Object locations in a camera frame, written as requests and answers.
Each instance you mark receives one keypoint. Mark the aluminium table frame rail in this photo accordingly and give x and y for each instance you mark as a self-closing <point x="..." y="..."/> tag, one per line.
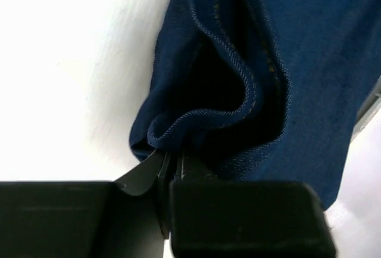
<point x="368" y="109"/>

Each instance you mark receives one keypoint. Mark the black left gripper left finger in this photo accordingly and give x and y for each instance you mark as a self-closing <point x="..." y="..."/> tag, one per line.
<point x="85" y="218"/>

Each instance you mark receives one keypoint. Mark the dark blue denim trousers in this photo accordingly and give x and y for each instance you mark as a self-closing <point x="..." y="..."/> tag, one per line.
<point x="262" y="89"/>

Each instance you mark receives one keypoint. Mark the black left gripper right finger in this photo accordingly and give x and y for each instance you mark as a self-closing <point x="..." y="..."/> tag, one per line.
<point x="210" y="217"/>

